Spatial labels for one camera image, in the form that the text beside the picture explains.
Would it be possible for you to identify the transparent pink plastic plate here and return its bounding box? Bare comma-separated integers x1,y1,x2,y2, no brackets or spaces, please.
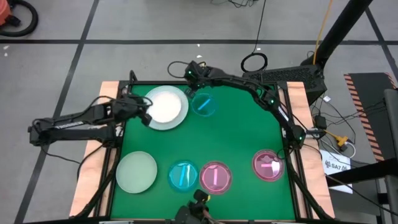
198,160,233,195
251,149,285,182

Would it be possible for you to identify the black vacuum hose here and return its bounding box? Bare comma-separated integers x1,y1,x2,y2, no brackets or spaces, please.
0,0,39,38

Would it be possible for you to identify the white printed paper sheet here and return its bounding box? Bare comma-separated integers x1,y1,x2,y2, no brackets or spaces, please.
319,149,354,194

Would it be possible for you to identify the black mat with hazard stripes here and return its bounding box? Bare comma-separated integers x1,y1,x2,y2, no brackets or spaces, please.
343,72,398,162

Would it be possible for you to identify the transparent blue plastic plate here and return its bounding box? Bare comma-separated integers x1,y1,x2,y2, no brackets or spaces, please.
167,160,199,192
190,92,218,118

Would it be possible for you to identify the black floor beam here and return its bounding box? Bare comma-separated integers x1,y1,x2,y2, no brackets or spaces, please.
325,157,398,188

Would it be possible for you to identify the large pale green plate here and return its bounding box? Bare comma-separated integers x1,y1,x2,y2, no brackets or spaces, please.
143,85,190,131

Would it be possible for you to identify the black power adapter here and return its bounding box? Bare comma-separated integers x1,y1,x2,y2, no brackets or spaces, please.
314,114,328,130

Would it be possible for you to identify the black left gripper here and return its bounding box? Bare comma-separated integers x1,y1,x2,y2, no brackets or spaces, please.
112,96,153,127

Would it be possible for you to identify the black perforated computer case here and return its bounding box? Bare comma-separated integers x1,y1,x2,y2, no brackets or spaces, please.
241,64,328,106

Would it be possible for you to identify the black device with yellow tag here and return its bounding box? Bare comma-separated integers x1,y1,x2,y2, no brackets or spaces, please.
175,189,213,224

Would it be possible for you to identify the pale green plastic plate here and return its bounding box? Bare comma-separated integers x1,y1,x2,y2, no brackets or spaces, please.
115,151,158,194

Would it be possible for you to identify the orange vacuum cleaner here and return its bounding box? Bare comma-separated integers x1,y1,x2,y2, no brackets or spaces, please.
0,0,12,26

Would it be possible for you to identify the yellow hanging cable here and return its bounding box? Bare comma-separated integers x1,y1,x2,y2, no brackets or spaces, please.
312,0,334,65

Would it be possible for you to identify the yellow power plug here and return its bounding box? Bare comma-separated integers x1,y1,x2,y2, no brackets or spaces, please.
325,129,349,152

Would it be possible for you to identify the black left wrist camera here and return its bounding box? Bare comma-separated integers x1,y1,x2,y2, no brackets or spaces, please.
123,98,139,113

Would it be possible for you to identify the black table frame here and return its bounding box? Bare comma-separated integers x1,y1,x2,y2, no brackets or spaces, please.
74,70,336,224

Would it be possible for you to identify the white plastic plate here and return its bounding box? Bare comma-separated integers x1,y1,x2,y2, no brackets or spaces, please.
146,91,183,124

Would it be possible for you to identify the black round pole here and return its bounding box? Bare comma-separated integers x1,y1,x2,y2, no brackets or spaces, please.
300,0,374,68

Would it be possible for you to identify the black hanging cable with coil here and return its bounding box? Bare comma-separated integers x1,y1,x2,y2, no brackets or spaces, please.
241,0,269,73

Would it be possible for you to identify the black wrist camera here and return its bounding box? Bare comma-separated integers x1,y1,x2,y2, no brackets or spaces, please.
194,61,208,74
123,98,139,113

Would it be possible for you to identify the wooden table side board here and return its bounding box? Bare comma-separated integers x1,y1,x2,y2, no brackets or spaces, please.
68,80,125,218
285,81,336,218

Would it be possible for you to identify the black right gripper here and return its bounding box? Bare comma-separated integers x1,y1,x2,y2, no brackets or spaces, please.
185,61,208,98

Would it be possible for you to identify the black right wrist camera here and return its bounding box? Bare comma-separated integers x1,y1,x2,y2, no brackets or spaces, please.
194,61,208,74

